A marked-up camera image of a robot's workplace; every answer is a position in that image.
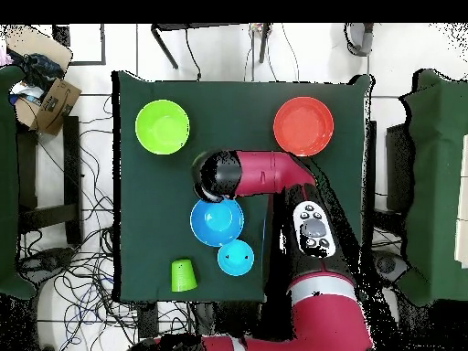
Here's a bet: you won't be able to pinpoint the dark green tablecloth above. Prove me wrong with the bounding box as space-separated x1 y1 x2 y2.
112 69 373 303

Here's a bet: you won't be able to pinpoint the green cup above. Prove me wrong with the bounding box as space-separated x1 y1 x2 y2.
170 258 199 293

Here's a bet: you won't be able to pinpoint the tangled floor cables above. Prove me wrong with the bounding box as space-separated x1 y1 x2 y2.
17 94 195 351

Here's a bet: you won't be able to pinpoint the black bench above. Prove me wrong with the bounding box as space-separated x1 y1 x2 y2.
16 115 84 247

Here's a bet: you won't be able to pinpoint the person's foot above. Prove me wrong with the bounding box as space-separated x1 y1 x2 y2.
343 23 375 58

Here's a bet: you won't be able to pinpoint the white board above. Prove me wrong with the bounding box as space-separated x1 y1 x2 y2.
453 133 468 270

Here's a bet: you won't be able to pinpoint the small turquoise bowl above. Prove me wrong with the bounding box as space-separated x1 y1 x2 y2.
217 239 255 277

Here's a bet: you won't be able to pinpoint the black table frame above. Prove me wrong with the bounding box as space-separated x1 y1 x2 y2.
150 23 273 70

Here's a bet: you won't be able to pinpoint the black square frame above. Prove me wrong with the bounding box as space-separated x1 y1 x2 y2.
51 23 107 67

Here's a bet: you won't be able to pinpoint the large green bowl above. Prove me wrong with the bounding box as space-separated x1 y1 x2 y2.
134 99 191 155

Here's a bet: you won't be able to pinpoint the plain cardboard box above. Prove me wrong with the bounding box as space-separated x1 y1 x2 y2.
5 24 74 72

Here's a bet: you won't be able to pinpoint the large orange bowl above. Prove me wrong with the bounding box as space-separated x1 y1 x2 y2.
272 96 335 158

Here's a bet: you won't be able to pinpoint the green cloth covered table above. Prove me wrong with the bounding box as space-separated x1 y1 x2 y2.
396 68 468 307
0 64 37 300

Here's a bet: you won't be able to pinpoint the large blue bowl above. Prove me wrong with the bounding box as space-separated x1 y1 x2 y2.
189 197 245 249

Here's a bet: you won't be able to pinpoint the printed cardboard box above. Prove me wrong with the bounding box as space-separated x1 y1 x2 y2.
14 77 82 137

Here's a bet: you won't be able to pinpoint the grey pedestal leg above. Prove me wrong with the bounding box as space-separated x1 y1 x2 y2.
17 247 76 282
372 250 410 288

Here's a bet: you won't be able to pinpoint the black box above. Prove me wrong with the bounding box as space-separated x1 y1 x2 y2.
385 122 416 213

